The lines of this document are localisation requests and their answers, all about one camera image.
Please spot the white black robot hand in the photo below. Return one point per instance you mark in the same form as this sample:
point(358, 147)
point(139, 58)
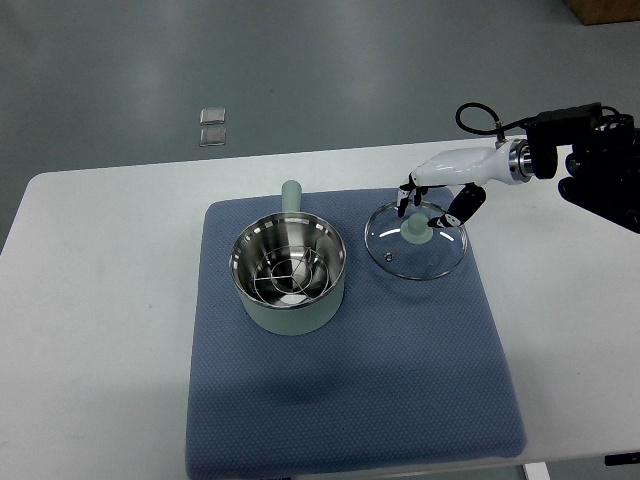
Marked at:
point(470, 168)

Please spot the glass lid green knob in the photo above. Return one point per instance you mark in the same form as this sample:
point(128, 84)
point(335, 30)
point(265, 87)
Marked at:
point(408, 248)

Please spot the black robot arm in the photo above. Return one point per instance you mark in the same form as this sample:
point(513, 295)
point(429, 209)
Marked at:
point(603, 164)

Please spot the green pot steel interior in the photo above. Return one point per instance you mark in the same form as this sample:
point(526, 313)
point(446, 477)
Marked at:
point(290, 226)

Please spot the brown cardboard box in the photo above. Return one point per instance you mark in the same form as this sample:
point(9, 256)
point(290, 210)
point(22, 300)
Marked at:
point(598, 12)

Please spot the blue fabric mat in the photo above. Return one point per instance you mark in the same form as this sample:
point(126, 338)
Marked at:
point(405, 373)

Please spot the lower floor metal plate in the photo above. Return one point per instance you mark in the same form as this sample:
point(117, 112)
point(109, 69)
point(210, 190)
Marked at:
point(213, 136)

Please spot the floor metal plate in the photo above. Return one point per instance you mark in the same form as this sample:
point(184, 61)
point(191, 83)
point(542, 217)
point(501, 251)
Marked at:
point(213, 136)
point(212, 116)

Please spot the upper floor metal plate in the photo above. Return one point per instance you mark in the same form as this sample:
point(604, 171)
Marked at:
point(212, 116)

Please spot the white table leg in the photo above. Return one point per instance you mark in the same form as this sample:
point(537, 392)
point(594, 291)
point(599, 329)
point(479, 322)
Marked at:
point(536, 471)

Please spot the wire steaming rack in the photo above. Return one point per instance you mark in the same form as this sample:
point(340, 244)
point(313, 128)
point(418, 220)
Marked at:
point(290, 276)

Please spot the black bracket table edge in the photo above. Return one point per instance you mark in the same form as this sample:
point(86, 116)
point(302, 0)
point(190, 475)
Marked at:
point(624, 459)

